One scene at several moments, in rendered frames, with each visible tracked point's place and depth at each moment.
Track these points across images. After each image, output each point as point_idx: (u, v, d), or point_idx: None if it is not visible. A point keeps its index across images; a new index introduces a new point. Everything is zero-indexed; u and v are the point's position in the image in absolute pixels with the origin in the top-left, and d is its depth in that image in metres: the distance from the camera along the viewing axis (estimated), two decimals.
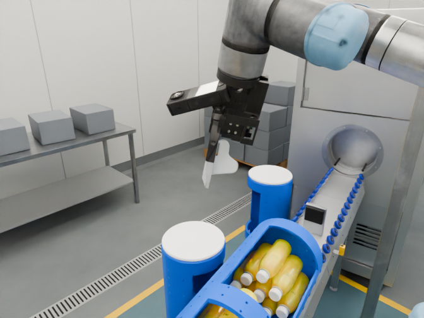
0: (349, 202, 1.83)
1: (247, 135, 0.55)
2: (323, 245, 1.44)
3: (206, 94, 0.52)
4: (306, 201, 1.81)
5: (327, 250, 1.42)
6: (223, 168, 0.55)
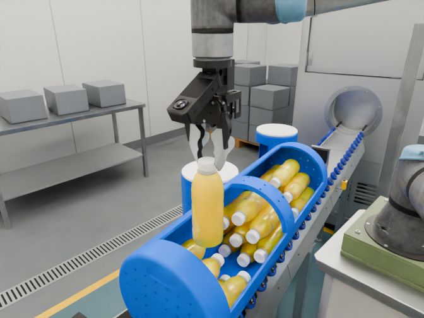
0: (351, 151, 1.98)
1: (233, 110, 0.63)
2: (327, 178, 1.58)
3: (209, 86, 0.54)
4: None
5: (330, 182, 1.57)
6: (229, 147, 0.63)
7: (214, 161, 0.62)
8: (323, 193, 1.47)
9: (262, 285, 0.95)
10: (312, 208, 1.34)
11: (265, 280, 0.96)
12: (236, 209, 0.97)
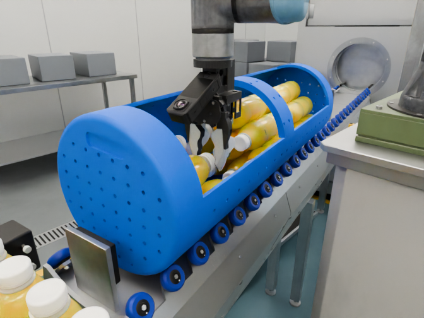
0: (357, 102, 1.79)
1: (233, 110, 0.63)
2: (332, 118, 1.39)
3: (209, 86, 0.54)
4: None
5: (335, 122, 1.38)
6: (229, 147, 0.62)
7: None
8: (327, 130, 1.28)
9: (255, 202, 0.76)
10: (315, 142, 1.15)
11: (257, 196, 0.77)
12: None
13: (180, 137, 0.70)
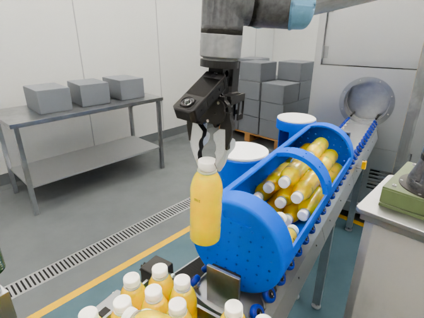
0: (367, 137, 2.12)
1: (236, 112, 0.63)
2: None
3: (216, 86, 0.54)
4: None
5: (352, 161, 1.72)
6: (229, 149, 0.63)
7: (286, 218, 0.97)
8: (347, 170, 1.61)
9: (306, 239, 1.09)
10: (339, 183, 1.48)
11: None
12: (281, 175, 1.11)
13: (257, 196, 1.04)
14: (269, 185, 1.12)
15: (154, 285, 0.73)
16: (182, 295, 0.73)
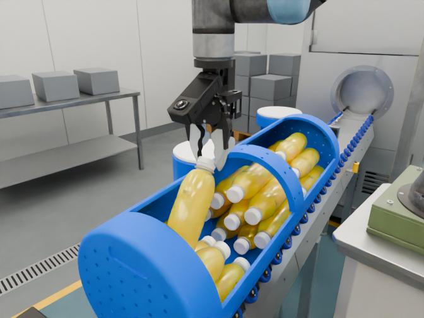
0: (361, 134, 1.80)
1: (234, 110, 0.63)
2: None
3: (210, 86, 0.54)
4: None
5: (341, 163, 1.40)
6: (229, 147, 0.63)
7: (229, 251, 0.64)
8: (333, 174, 1.29)
9: (266, 274, 0.77)
10: (322, 191, 1.16)
11: (268, 267, 0.78)
12: (233, 183, 0.79)
13: None
14: (216, 199, 0.80)
15: None
16: None
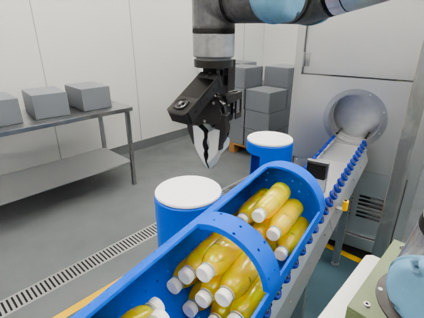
0: (353, 163, 1.75)
1: (234, 111, 0.63)
2: (325, 199, 1.36)
3: (210, 86, 0.54)
4: None
5: (329, 202, 1.34)
6: (223, 147, 0.63)
7: None
8: (320, 218, 1.24)
9: None
10: (308, 241, 1.11)
11: None
12: (203, 259, 0.73)
13: (157, 302, 0.66)
14: (185, 274, 0.75)
15: None
16: None
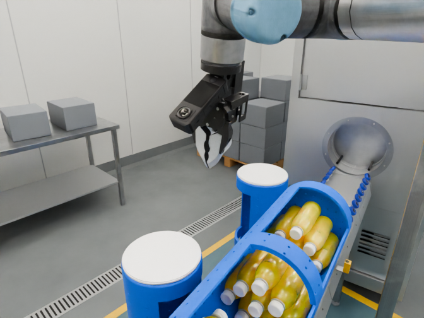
0: (355, 206, 1.55)
1: (238, 113, 0.61)
2: None
3: (215, 94, 0.52)
4: None
5: None
6: (224, 149, 0.63)
7: None
8: None
9: None
10: None
11: None
12: (257, 275, 0.85)
13: (222, 313, 0.77)
14: (240, 288, 0.86)
15: None
16: None
